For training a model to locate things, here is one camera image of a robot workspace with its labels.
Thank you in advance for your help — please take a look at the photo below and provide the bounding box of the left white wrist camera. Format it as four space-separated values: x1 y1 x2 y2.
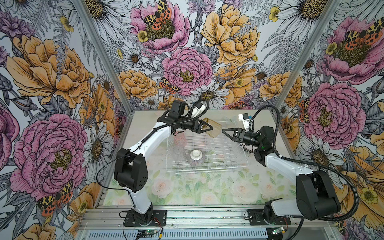
191 101 207 118

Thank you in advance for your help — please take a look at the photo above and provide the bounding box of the left black cable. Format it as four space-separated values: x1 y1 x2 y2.
95 98 211 193

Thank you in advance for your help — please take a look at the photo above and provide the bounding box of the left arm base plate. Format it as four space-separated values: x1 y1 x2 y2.
123 210 168 227

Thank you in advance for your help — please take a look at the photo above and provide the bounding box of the green circuit board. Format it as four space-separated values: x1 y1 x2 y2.
136 230 157 239

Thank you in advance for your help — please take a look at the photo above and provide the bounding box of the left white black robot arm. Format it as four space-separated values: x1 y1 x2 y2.
114 100 213 222

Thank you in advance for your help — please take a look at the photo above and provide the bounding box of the yellow plastic cup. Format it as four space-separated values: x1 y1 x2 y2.
202 118 222 138

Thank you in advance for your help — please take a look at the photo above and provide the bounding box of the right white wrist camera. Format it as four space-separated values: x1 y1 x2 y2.
238 113 252 131

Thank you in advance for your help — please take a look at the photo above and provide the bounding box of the right black corrugated cable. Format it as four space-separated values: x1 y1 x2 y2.
250 104 360 223

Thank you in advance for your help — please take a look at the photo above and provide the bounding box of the purple striped bowl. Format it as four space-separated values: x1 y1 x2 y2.
188 149 206 167

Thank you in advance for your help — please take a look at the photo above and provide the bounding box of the aluminium front rail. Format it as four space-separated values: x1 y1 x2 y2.
74 206 340 240

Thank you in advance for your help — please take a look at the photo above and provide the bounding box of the clear plastic cup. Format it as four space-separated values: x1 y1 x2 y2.
171 145 186 163

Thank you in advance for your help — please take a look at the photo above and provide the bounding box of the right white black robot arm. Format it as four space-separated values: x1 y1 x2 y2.
222 126 341 223

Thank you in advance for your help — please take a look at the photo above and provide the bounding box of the white wire dish rack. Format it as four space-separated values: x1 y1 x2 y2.
166 131 249 174

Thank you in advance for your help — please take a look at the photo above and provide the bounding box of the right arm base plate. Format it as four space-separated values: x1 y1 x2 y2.
243 209 291 226

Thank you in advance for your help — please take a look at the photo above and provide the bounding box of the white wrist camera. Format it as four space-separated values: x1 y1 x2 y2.
238 113 252 131
191 101 207 118

